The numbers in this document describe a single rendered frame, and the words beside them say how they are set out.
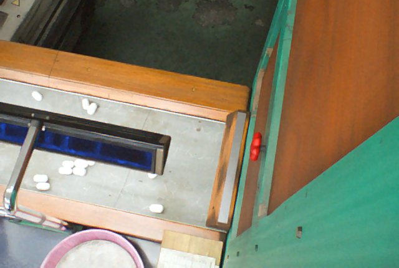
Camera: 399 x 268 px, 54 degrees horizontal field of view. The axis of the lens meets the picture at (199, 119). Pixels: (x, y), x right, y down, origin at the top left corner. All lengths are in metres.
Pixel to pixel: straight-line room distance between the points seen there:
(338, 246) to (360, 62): 0.12
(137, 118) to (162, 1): 1.23
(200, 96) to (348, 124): 0.88
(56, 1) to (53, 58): 0.68
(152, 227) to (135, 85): 0.41
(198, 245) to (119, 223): 0.21
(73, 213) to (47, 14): 1.04
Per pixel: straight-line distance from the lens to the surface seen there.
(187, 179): 1.08
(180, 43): 2.11
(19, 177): 0.75
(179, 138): 1.11
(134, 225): 1.04
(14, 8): 1.79
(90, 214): 1.07
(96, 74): 1.19
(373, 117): 0.23
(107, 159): 0.77
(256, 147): 0.56
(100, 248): 1.09
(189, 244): 1.02
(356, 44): 0.30
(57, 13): 1.89
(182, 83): 1.14
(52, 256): 1.09
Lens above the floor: 1.79
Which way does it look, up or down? 69 degrees down
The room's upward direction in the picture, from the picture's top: 2 degrees clockwise
